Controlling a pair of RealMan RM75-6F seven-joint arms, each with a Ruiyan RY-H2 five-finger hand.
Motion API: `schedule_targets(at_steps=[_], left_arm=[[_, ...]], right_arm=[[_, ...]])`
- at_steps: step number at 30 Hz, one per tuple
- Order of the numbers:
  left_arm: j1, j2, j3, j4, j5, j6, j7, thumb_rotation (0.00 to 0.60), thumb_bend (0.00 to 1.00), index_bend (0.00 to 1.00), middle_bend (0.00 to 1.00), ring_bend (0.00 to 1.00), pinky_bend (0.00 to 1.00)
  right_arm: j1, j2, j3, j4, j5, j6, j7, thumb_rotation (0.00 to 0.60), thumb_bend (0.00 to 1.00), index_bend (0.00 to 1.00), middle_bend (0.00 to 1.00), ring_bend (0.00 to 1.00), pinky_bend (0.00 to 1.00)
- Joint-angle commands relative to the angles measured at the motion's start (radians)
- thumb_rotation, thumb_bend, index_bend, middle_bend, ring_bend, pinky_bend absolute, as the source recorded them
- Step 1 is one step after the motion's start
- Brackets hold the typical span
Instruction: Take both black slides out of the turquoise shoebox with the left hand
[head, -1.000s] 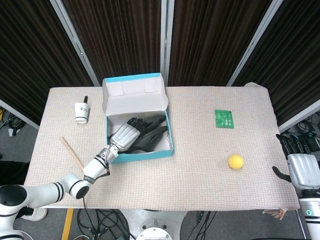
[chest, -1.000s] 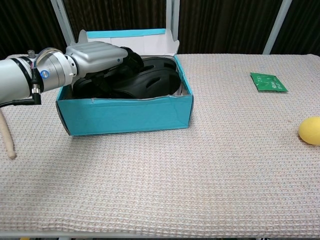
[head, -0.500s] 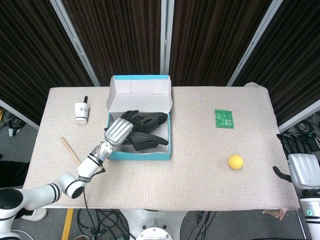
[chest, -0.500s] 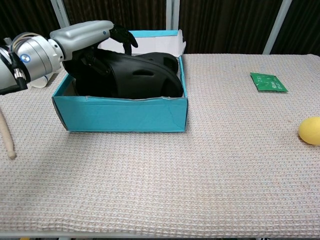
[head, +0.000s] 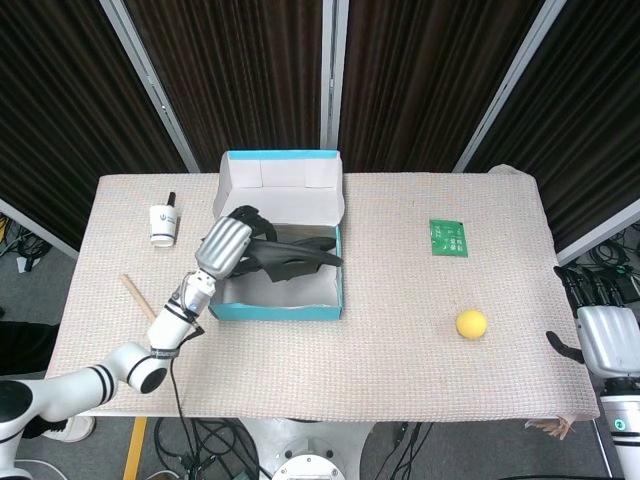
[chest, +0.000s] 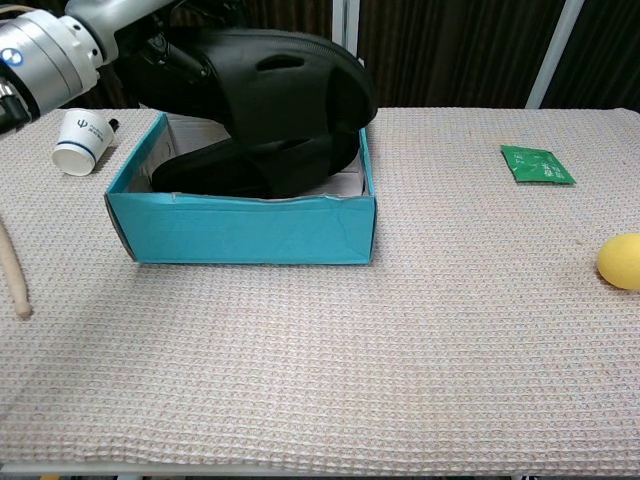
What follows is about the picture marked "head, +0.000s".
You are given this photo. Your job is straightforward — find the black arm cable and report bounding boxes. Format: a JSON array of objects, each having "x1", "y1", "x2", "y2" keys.
[{"x1": 168, "y1": 324, "x2": 207, "y2": 420}]

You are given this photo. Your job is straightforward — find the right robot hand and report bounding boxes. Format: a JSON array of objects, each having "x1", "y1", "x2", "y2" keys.
[{"x1": 545, "y1": 264, "x2": 640, "y2": 378}]

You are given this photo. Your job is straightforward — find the dark trouser leg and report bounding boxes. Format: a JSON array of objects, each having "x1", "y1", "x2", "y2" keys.
[{"x1": 0, "y1": 319, "x2": 62, "y2": 377}]

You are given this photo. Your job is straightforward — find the white sneaker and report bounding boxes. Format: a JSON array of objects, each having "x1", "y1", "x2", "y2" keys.
[{"x1": 42, "y1": 414, "x2": 97, "y2": 444}]

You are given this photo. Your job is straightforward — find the wooden stick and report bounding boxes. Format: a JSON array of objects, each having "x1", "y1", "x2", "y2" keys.
[{"x1": 119, "y1": 273, "x2": 158, "y2": 322}]

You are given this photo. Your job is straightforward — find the green circuit board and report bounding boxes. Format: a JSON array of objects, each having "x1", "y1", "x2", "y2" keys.
[{"x1": 428, "y1": 218, "x2": 470, "y2": 259}]

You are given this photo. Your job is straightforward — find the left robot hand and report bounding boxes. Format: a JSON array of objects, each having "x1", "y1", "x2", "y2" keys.
[{"x1": 194, "y1": 203, "x2": 277, "y2": 281}]

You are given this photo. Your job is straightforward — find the black floor cable bundle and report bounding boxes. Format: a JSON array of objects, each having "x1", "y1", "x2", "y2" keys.
[{"x1": 149, "y1": 417, "x2": 262, "y2": 480}]

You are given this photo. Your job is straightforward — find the yellow ball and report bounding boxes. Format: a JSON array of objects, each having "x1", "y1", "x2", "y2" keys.
[{"x1": 455, "y1": 309, "x2": 489, "y2": 343}]

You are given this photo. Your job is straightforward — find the grey partition frame post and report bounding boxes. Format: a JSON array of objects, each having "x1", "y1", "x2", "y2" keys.
[
  {"x1": 452, "y1": 0, "x2": 564, "y2": 174},
  {"x1": 319, "y1": 0, "x2": 350, "y2": 152},
  {"x1": 99, "y1": 0, "x2": 204, "y2": 174}
]

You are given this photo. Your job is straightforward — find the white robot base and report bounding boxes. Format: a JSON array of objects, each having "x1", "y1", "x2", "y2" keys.
[{"x1": 239, "y1": 417, "x2": 382, "y2": 480}]

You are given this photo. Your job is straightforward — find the wooden clothespins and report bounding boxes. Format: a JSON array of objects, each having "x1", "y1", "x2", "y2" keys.
[{"x1": 524, "y1": 417, "x2": 577, "y2": 442}]

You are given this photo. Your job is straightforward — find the blue cardboard shoe box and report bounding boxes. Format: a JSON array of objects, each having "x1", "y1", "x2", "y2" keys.
[{"x1": 207, "y1": 148, "x2": 347, "y2": 323}]

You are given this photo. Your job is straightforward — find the beige waffle tablecloth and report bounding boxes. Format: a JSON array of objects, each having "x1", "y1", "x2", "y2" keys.
[{"x1": 42, "y1": 164, "x2": 601, "y2": 427}]

